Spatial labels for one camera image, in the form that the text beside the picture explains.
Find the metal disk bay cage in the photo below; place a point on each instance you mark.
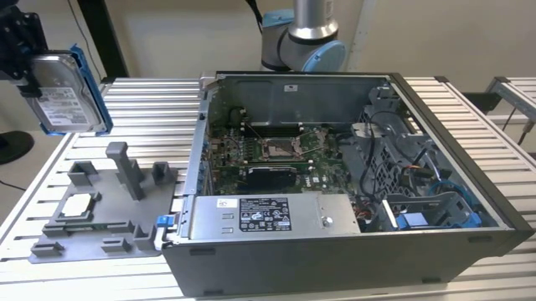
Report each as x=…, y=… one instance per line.
x=377, y=156

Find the green motherboard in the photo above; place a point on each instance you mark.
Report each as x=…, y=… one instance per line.
x=326, y=166

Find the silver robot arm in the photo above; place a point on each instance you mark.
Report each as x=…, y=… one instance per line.
x=310, y=25

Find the blue case latch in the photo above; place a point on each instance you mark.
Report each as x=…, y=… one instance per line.
x=163, y=221

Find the hard disk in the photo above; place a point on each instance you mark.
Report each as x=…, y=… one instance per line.
x=63, y=103

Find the aluminium side table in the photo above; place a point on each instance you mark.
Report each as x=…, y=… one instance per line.
x=515, y=94

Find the grey power supply unit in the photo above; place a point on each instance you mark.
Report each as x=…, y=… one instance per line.
x=209, y=219

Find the black monitor stand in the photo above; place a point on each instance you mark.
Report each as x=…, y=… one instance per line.
x=15, y=147

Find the black open PC case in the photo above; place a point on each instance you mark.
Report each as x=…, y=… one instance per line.
x=293, y=266

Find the grey plastic parts rack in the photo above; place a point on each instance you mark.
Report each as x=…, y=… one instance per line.
x=109, y=213

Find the CPU socket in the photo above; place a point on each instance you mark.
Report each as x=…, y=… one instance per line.
x=278, y=149

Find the black upright post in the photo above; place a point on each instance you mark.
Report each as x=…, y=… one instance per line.
x=102, y=37

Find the empty blue disk carrier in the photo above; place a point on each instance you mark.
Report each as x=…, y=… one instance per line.
x=412, y=221

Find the green RAM stick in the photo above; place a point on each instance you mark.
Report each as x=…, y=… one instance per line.
x=101, y=226

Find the silver CPU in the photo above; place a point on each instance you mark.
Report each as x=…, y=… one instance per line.
x=78, y=205

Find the metal locking lever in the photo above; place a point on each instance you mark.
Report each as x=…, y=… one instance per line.
x=256, y=131

